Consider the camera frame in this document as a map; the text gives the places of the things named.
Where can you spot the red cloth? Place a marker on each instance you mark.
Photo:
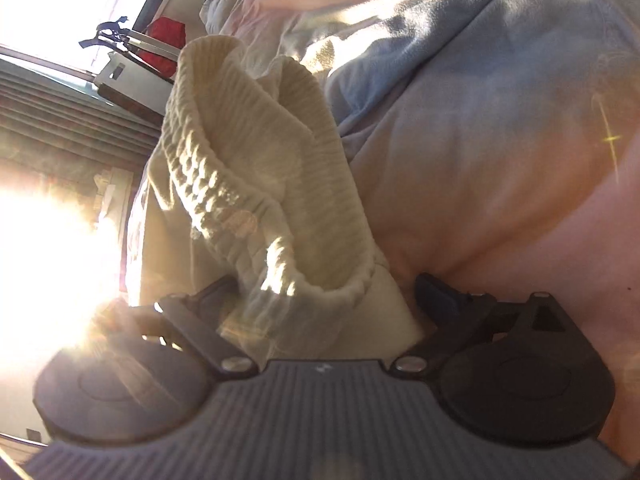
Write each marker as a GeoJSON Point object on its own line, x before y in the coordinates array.
{"type": "Point", "coordinates": [167, 42]}

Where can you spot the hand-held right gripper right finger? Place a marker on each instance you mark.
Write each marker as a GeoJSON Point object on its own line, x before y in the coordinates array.
{"type": "Point", "coordinates": [439, 297]}

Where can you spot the black framed window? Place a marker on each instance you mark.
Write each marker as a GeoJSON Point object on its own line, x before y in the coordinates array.
{"type": "Point", "coordinates": [50, 0]}

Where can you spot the blue curtain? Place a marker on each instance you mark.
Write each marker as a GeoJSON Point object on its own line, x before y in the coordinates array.
{"type": "Point", "coordinates": [60, 125]}

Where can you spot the crumpled white duvet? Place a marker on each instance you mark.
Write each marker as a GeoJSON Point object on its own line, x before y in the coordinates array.
{"type": "Point", "coordinates": [222, 5]}

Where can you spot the pink and white bed blanket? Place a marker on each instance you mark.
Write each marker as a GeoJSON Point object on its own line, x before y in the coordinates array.
{"type": "Point", "coordinates": [475, 110]}

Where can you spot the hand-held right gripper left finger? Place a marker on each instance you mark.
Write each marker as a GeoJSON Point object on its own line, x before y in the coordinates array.
{"type": "Point", "coordinates": [212, 301]}

